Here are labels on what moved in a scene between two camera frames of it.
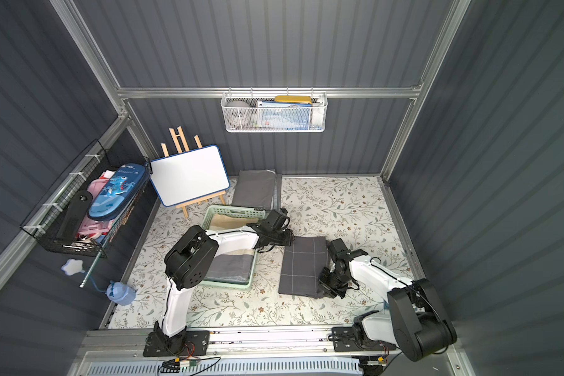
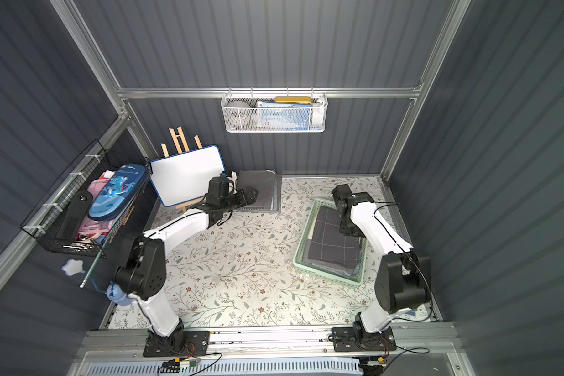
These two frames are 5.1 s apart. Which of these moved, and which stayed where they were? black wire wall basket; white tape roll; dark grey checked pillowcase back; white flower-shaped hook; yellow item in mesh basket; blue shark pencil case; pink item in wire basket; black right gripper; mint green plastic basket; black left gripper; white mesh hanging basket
Moved: dark grey checked pillowcase back; black left gripper; mint green plastic basket; black right gripper
Stayed: white flower-shaped hook; black wire wall basket; white mesh hanging basket; yellow item in mesh basket; blue shark pencil case; white tape roll; pink item in wire basket
